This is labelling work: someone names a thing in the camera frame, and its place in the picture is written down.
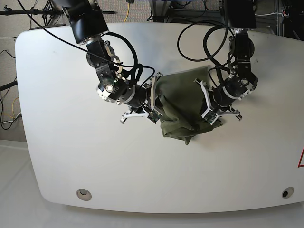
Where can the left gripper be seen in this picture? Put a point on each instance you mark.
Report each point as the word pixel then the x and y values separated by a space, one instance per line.
pixel 234 88

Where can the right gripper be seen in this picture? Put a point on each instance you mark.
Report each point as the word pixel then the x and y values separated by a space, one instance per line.
pixel 133 96

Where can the olive green T-shirt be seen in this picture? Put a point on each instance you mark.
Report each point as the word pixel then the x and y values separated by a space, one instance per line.
pixel 181 102

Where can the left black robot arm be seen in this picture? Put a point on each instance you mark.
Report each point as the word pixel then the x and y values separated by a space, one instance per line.
pixel 239 16

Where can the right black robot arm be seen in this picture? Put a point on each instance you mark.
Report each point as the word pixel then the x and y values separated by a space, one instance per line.
pixel 88 30

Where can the left table grommet hole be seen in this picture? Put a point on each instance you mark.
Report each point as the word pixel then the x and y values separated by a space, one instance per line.
pixel 84 194

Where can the table grommet hole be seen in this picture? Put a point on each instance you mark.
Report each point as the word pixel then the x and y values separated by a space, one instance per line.
pixel 84 194
pixel 288 192

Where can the right table grommet hole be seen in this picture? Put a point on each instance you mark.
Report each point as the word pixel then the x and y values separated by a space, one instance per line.
pixel 288 192

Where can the black tripod stand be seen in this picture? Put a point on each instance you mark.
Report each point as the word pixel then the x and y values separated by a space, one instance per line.
pixel 48 12

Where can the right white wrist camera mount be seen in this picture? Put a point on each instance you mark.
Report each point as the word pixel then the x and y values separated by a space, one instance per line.
pixel 151 112

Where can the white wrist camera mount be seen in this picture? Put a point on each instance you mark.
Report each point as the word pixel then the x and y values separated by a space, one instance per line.
pixel 151 112
pixel 213 110

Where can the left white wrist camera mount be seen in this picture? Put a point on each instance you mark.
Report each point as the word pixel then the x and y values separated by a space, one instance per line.
pixel 213 110

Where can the grey metal frame base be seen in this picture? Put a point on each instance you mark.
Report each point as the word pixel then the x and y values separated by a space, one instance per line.
pixel 184 11

